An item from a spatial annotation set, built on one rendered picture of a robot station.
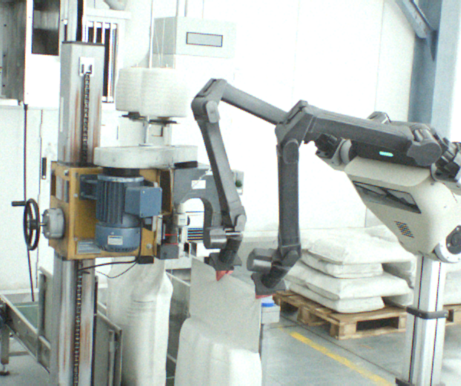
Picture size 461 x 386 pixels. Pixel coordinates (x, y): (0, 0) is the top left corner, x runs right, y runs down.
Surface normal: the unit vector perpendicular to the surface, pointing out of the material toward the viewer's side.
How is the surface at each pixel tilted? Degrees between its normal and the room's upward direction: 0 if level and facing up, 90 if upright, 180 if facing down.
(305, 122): 117
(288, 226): 113
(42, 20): 90
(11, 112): 90
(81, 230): 90
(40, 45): 44
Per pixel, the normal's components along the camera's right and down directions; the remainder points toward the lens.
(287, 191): 0.10, 0.58
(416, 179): -0.52, -0.75
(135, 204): -0.61, 0.07
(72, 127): 0.48, 0.15
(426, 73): -0.88, 0.01
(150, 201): 0.80, 0.13
